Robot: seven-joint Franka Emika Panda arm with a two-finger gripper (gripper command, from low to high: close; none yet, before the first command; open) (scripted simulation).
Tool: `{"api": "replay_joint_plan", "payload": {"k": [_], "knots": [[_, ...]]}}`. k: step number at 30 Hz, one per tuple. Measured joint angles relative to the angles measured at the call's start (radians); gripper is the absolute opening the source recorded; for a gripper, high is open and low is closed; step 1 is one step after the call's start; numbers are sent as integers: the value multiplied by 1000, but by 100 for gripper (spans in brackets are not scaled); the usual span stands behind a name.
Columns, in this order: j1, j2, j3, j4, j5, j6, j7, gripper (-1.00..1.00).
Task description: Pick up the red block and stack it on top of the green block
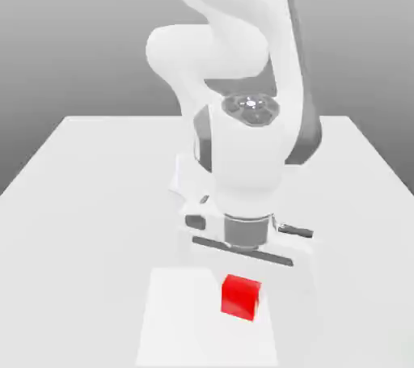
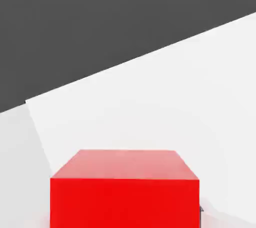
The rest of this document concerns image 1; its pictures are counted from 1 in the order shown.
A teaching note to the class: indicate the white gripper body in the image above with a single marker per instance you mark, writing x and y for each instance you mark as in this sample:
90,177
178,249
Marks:
284,269

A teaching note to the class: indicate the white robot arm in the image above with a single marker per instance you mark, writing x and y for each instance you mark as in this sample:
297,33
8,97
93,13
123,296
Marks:
245,154

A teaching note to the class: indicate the small red cube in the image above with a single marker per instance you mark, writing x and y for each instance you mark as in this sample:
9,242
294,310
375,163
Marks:
239,298

